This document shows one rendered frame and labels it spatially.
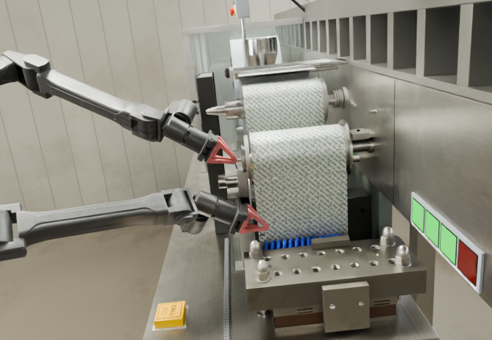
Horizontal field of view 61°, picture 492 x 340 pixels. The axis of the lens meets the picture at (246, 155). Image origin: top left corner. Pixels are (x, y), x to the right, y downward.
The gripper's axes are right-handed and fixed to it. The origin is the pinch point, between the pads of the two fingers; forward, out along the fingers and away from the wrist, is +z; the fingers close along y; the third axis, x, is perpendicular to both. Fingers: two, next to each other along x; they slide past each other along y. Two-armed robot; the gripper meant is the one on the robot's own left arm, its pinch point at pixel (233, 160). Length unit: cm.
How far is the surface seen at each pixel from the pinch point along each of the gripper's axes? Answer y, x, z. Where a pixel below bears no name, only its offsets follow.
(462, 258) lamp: 49, 15, 33
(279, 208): 8.4, -3.8, 15.1
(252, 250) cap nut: 16.0, -14.1, 12.6
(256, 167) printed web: 8.3, 3.0, 4.6
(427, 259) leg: -5, -1, 68
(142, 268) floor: -164, -144, 8
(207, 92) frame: -25.1, 9.1, -13.8
